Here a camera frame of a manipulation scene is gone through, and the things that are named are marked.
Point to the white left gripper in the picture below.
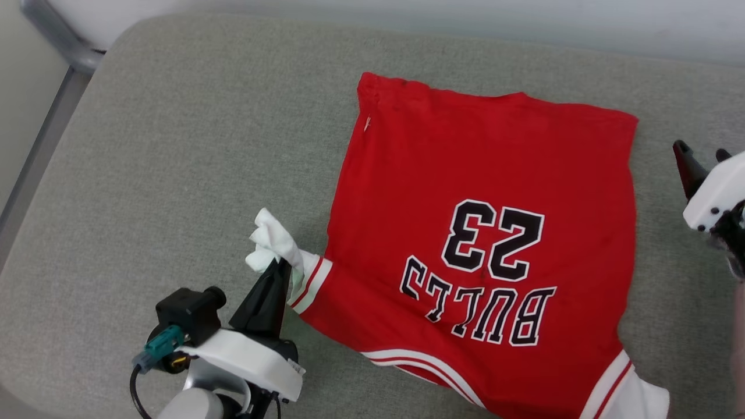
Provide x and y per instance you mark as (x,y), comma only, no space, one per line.
(244,358)

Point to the grey metal frame bar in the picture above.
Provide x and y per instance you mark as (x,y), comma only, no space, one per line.
(61,38)

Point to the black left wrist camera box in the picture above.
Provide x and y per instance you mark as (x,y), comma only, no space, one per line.
(189,314)

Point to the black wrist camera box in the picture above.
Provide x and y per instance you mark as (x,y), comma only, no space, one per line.
(730,235)
(189,314)

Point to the red and white basketball jersey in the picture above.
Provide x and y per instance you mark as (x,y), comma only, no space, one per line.
(483,169)

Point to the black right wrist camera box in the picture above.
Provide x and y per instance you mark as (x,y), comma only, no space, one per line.
(730,235)

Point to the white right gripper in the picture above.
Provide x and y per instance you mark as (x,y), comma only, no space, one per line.
(719,195)

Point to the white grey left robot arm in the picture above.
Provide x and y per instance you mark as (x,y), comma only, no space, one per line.
(198,404)

